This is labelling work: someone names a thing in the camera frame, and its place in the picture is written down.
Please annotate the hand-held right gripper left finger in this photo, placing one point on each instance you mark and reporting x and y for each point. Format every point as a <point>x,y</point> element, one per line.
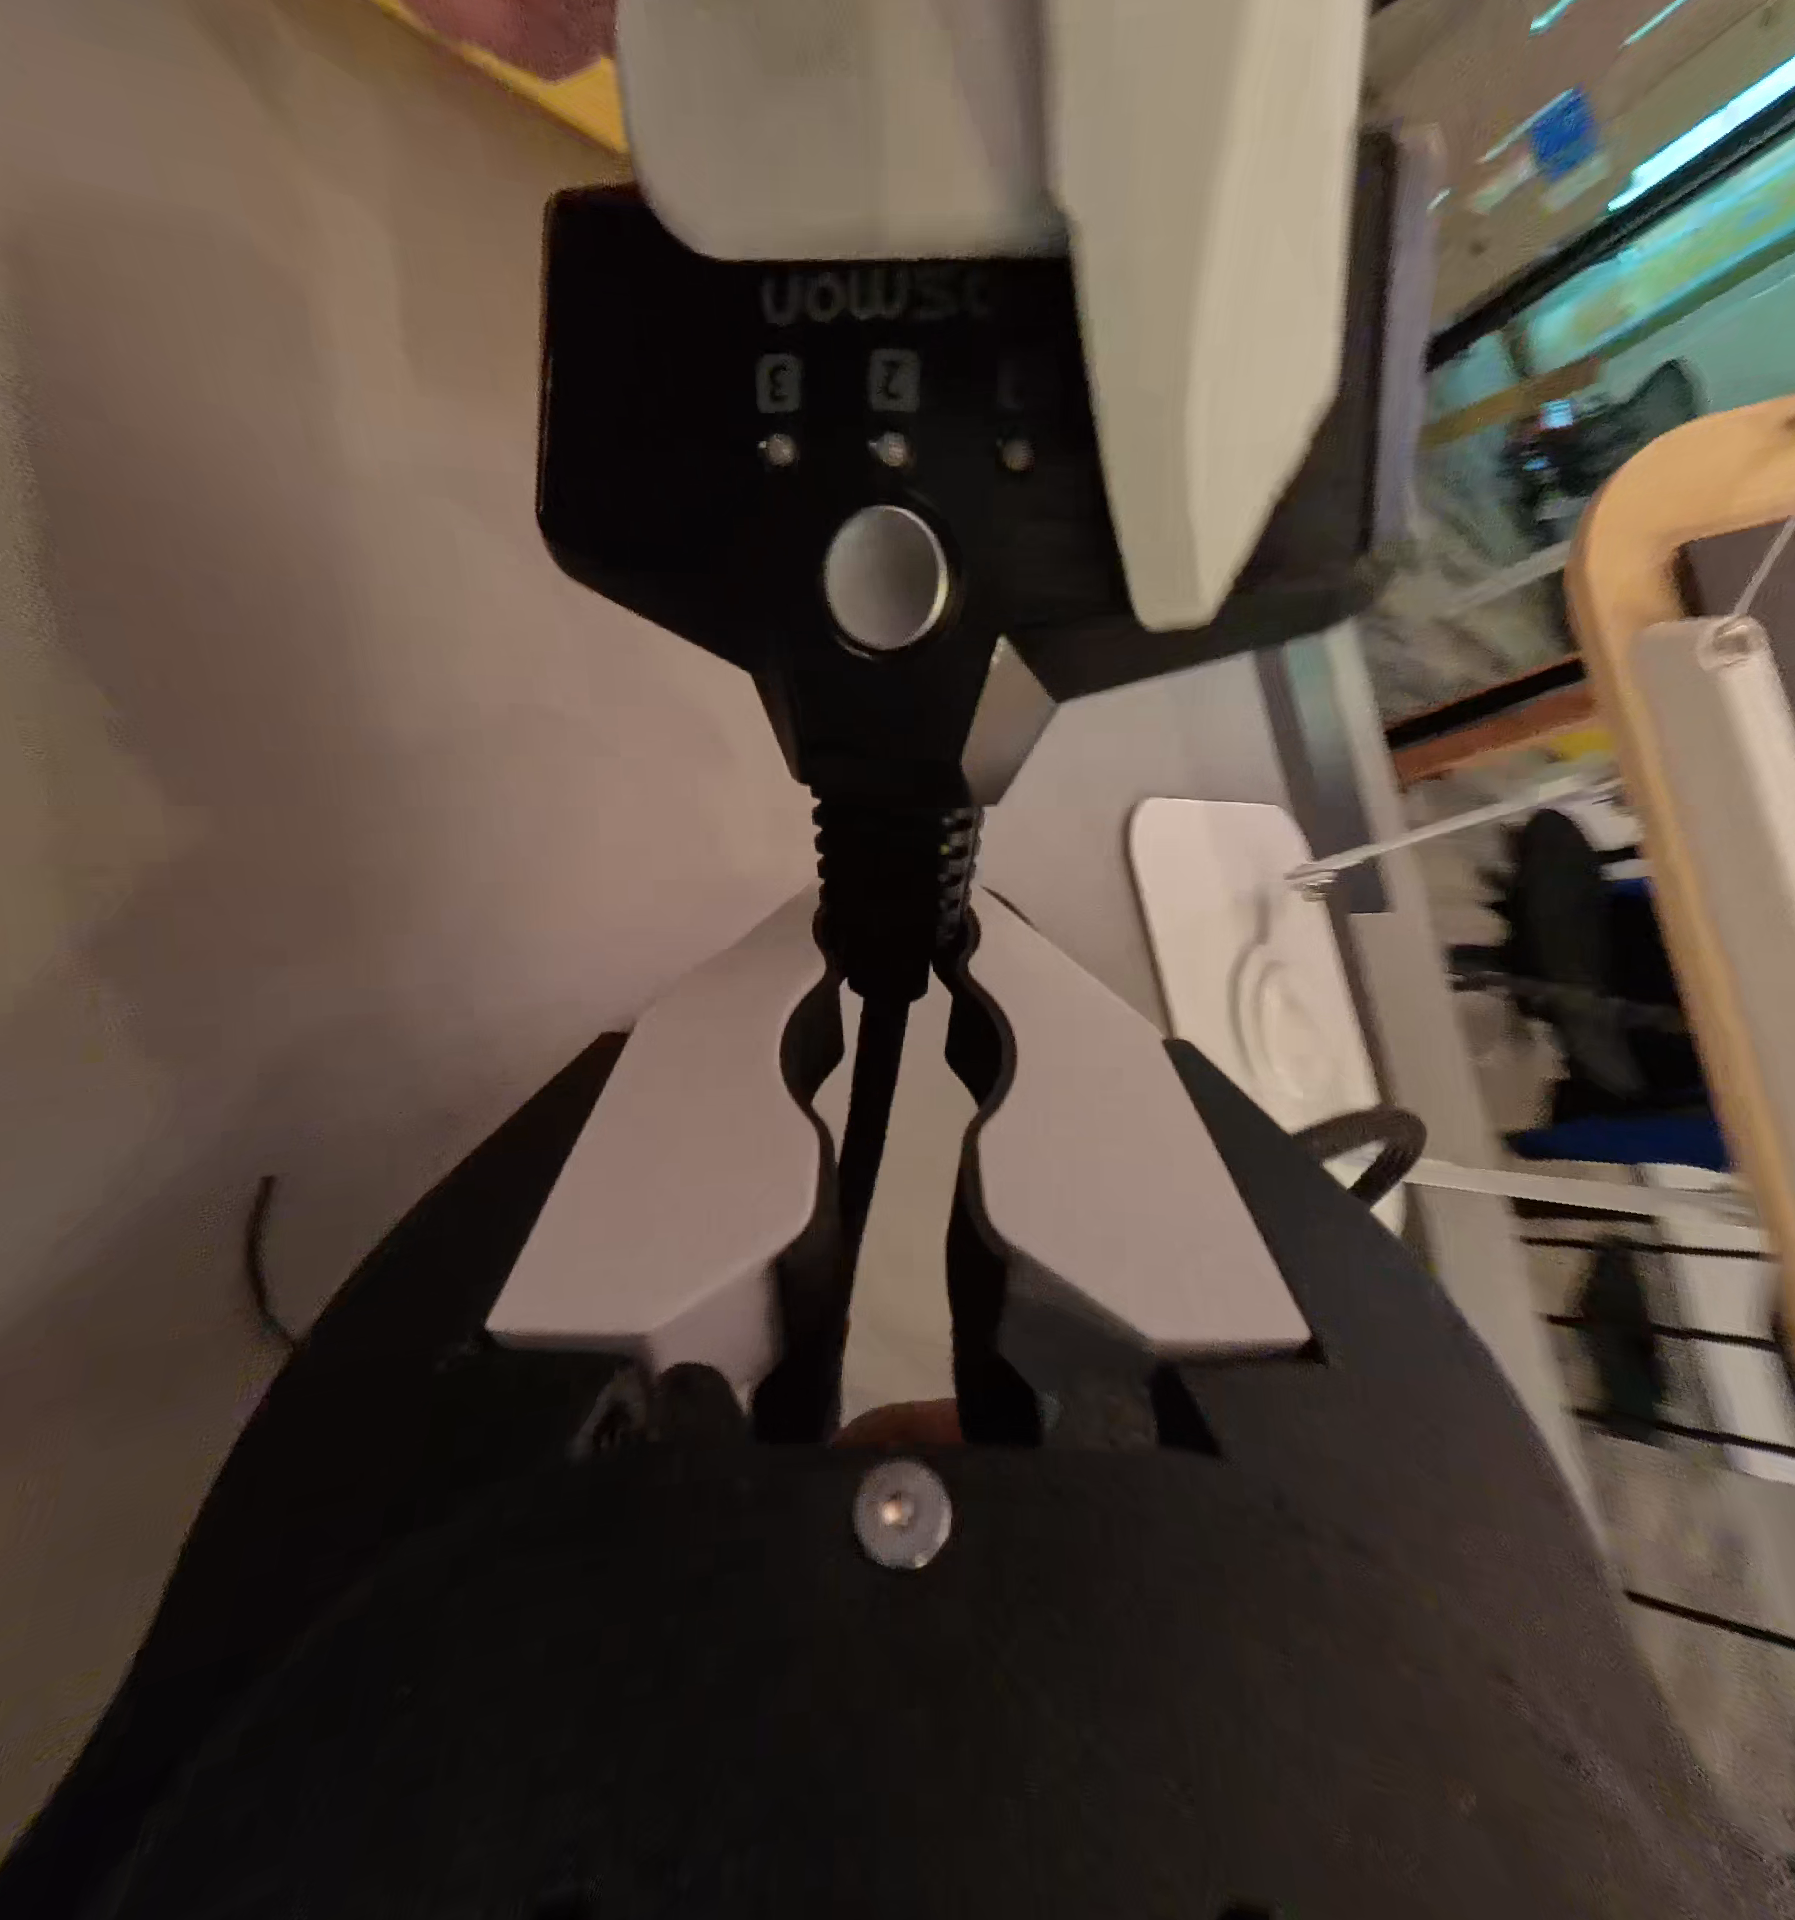
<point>658,1185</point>

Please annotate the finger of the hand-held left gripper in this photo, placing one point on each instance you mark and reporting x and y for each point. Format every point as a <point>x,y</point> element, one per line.
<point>836,118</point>
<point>1211,300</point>

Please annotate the white clip bar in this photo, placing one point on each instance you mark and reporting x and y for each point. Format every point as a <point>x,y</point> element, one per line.
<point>1738,841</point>

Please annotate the black mesh office chair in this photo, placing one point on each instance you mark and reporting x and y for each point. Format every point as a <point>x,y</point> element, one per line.
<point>1650,411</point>

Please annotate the yellow plastic bin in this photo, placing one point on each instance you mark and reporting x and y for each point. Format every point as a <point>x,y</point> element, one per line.
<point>589,104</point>

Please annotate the black hdmi port box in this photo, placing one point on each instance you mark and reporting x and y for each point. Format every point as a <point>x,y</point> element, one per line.
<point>658,450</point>

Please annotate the wooden board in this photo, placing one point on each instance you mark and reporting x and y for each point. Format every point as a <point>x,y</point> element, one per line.
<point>1610,602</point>

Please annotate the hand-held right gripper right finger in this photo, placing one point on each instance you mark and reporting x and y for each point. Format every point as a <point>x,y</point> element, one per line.
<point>1135,1202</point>

